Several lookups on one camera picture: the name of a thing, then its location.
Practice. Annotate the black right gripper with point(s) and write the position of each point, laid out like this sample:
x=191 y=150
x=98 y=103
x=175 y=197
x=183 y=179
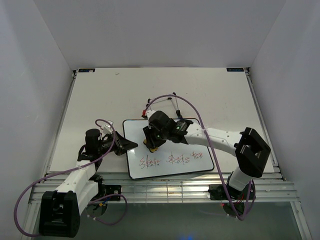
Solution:
x=151 y=142

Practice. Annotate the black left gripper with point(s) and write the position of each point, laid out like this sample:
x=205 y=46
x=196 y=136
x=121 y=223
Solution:
x=124 y=143

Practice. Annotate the yellow bone-shaped eraser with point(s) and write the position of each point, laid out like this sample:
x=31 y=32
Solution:
x=152 y=150

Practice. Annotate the white dry-erase whiteboard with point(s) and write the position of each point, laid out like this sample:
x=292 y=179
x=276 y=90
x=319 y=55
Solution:
x=170 y=158

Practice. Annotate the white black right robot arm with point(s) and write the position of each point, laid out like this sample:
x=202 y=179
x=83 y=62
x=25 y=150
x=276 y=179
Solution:
x=249 y=148

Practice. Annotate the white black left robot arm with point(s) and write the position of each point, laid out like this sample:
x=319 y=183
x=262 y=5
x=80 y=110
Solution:
x=60 y=209

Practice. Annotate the folding metal easel stand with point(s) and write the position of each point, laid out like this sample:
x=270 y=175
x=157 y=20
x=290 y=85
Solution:
x=172 y=98

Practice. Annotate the blue left corner label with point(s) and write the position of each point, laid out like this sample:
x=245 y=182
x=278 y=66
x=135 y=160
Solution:
x=86 y=70

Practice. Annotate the blue corner label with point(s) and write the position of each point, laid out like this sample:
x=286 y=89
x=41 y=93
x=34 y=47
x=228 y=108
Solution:
x=234 y=69
x=86 y=70

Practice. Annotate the blue right corner label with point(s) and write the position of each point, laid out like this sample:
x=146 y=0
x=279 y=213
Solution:
x=234 y=69

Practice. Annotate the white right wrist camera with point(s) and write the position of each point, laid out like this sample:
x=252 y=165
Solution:
x=146 y=114

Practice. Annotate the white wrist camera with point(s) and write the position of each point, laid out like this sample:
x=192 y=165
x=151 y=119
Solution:
x=108 y=128
x=146 y=114

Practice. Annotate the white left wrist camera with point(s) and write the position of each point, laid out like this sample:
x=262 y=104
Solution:
x=108 y=128

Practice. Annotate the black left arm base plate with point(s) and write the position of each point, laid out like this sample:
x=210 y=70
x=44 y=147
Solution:
x=105 y=190

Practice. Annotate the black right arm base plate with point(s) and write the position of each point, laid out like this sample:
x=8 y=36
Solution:
x=217 y=192

